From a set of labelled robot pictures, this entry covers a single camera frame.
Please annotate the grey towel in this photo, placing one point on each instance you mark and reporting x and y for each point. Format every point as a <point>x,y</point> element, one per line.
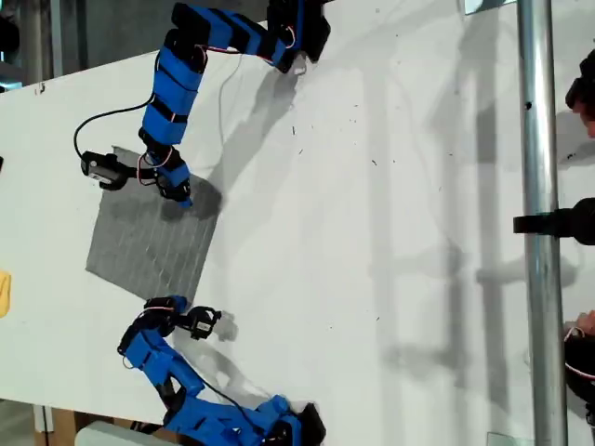
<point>149,246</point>

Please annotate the person's left hand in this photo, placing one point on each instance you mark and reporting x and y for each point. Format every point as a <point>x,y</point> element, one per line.
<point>586,321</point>

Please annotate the white box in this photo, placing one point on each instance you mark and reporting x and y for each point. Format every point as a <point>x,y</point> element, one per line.
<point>107,436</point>

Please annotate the wooden board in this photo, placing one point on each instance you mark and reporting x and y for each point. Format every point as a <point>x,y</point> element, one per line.
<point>62,427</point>

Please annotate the small black clip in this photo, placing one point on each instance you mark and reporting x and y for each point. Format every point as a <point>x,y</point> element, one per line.
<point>40,88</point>

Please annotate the yellow object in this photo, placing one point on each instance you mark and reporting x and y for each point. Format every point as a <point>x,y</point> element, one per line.
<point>4,292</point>

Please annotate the black round object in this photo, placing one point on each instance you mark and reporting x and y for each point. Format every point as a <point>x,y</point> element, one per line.
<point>8,35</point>

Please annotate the person's head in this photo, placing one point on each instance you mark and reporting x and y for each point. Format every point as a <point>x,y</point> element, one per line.
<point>585,83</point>

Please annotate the black camera stalk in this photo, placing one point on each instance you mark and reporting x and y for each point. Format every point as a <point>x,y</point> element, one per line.
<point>183,320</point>
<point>122,179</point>

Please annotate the black camera box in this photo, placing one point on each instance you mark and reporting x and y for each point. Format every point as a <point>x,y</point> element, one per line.
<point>97,169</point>
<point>202,325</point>

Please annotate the white bracket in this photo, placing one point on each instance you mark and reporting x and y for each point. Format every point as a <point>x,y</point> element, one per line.
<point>42,418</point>

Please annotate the grey frame bar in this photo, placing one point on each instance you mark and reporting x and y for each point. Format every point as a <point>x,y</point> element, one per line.
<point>56,37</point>

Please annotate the steel post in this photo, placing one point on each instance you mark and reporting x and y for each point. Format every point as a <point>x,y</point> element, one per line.
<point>539,139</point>

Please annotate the black post clamp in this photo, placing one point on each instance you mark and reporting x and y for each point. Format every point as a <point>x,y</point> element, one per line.
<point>576,223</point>

